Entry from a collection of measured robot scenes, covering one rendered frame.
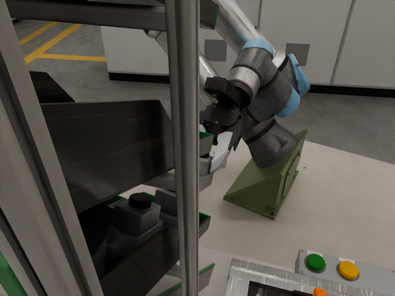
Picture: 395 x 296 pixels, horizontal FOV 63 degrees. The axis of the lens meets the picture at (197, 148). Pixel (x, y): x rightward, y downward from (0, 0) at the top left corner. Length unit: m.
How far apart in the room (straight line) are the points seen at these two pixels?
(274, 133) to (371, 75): 2.80
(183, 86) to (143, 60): 3.37
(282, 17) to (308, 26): 0.26
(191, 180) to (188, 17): 0.15
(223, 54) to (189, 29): 3.20
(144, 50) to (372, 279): 3.13
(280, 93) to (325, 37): 2.68
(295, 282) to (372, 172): 0.62
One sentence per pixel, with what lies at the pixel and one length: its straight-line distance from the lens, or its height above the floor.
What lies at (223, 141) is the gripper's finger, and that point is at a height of 1.25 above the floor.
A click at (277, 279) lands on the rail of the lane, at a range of 0.78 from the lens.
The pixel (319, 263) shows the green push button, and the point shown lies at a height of 0.97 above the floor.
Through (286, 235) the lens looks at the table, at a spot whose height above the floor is 0.86.
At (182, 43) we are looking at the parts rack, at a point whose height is 1.53.
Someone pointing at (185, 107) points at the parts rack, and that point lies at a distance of 0.26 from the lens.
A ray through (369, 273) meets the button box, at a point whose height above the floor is 0.96.
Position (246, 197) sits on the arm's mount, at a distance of 1.00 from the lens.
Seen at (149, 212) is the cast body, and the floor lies 1.30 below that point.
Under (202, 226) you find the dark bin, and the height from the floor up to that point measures 1.22.
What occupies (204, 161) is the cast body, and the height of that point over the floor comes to 1.25.
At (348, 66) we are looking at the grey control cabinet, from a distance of 3.61.
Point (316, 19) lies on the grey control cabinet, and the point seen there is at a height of 0.76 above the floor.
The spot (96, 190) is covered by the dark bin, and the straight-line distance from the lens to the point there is 0.24.
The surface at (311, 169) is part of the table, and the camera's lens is 1.22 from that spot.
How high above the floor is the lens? 1.61
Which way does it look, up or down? 37 degrees down
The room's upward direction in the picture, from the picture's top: straight up
